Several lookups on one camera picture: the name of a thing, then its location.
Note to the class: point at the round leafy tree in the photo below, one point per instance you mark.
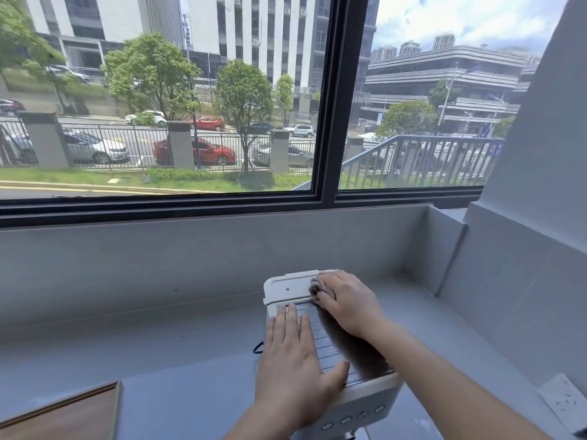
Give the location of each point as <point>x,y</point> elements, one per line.
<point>406,116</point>

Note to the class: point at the grey stair railing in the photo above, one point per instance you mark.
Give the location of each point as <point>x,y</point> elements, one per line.
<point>412,139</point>

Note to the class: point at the person's right hand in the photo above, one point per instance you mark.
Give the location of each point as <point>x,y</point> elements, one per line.
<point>355,307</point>

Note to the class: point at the grey tiered building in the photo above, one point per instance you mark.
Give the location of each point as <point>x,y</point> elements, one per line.
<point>435,59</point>

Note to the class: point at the small red car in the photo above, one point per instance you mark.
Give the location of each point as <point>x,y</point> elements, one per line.
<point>208,123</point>

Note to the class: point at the silver car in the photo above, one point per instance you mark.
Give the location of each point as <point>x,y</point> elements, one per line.
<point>96,148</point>

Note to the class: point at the white and steel coffee machine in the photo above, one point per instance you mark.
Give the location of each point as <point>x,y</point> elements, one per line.
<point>289,284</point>

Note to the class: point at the grey-brown cleaning cloth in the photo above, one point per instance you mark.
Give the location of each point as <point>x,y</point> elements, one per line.
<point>318,288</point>

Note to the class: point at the white car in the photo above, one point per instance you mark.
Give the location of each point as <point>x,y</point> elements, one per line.
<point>156,116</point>

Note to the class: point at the large leafy tree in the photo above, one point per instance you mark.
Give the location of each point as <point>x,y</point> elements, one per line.
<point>151,68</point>

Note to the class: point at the black window frame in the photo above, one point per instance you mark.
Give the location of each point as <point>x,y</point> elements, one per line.
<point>339,87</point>

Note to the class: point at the person's right forearm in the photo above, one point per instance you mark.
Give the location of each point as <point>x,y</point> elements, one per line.
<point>435,384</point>

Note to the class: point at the black fence with stone pillars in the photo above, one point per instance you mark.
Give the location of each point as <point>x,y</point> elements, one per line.
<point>46,139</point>

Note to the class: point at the white wall socket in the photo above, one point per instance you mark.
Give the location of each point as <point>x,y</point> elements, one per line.
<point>564,398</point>

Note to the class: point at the tall white building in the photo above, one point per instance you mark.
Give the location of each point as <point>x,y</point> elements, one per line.
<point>206,18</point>

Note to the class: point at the large red car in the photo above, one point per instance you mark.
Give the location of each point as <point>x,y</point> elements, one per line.
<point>215,153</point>

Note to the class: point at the dark grey car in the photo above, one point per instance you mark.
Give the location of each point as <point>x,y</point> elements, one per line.
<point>300,156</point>

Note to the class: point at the slim tree with bare trunk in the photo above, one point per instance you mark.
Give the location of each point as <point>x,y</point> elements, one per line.
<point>243,91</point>

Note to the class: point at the person's left hand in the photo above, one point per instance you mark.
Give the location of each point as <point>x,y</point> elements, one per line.
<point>289,375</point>

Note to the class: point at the wooden tray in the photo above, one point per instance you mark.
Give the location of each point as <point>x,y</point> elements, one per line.
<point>59,417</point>

